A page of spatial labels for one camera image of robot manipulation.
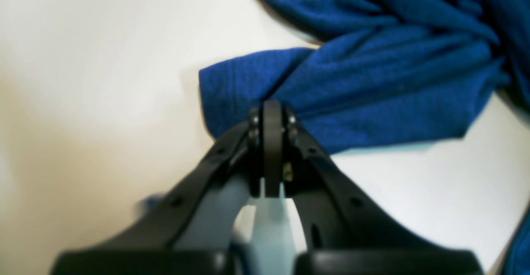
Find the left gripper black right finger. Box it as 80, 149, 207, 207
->
272, 101, 483, 275

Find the dark blue t-shirt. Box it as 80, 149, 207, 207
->
199, 0, 530, 154

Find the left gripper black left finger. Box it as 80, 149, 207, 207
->
52, 101, 273, 275

